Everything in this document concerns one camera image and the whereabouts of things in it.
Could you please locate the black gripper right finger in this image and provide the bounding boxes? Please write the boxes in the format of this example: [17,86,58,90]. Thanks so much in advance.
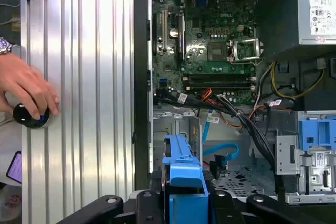
[203,170,326,224]

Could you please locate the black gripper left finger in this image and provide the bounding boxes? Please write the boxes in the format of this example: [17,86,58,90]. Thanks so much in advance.
[56,170,169,224]

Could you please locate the black disk power wire connector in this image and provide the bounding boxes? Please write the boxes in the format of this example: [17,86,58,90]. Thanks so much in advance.
[204,159,223,180]

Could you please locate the round black tool blue ring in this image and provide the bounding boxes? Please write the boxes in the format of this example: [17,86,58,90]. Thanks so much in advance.
[13,102,50,130]

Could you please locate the grey metal disk bay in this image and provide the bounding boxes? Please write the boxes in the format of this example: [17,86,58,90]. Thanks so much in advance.
[152,110,203,173]

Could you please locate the black RAM slot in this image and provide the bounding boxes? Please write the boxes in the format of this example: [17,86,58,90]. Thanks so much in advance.
[183,86,257,91]
[183,81,257,87]
[183,73,257,78]
[183,77,257,81]

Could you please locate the black labelled expansion slot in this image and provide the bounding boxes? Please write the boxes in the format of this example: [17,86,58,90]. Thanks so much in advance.
[177,14,186,60]

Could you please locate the white expansion slot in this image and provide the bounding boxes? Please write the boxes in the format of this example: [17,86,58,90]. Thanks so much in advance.
[162,9,169,51]

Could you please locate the person's hand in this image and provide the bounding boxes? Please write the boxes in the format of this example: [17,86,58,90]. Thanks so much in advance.
[0,50,60,118]

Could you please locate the silver drive cage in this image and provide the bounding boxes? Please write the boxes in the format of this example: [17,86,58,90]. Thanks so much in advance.
[275,110,336,205]

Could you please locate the black and grey PC case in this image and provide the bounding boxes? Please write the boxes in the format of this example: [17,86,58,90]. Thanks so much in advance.
[132,0,336,224]

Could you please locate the smartphone with lit screen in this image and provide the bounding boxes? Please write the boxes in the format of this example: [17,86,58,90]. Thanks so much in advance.
[5,151,23,184]

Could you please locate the green Dell motherboard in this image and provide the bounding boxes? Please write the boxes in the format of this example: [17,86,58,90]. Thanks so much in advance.
[151,0,259,106]

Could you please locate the thin metal locking lever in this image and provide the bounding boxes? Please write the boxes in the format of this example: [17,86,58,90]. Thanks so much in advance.
[228,50,265,68]

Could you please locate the CPU socket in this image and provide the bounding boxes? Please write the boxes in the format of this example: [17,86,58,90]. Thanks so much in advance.
[207,42,229,63]

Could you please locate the silver power supply box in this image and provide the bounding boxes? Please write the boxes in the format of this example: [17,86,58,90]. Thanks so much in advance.
[256,0,336,59]

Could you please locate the silver wrist watch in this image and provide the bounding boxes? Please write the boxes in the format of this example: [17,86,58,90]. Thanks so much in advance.
[0,37,13,56]

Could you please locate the light blue disk wire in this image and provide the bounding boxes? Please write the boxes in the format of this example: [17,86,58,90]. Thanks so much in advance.
[202,107,240,168]

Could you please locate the black wire bundle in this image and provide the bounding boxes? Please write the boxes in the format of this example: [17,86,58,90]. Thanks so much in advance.
[156,90,286,202]

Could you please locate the thin orange brown wire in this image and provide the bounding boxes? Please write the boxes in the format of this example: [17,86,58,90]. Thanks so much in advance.
[219,105,265,137]

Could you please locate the red orange wire bundle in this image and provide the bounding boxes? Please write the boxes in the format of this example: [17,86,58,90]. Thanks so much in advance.
[201,87,214,102]

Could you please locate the blue plastic drive bracket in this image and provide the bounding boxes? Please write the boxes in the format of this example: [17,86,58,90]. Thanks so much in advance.
[298,119,336,154]

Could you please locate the white and black wires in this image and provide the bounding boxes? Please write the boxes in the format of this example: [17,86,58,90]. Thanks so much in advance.
[255,63,273,110]

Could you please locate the yellow wires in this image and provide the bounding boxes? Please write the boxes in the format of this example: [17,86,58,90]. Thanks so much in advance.
[271,60,326,99]

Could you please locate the metal socket cover frame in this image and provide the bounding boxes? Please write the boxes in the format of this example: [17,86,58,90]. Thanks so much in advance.
[228,39,262,63]

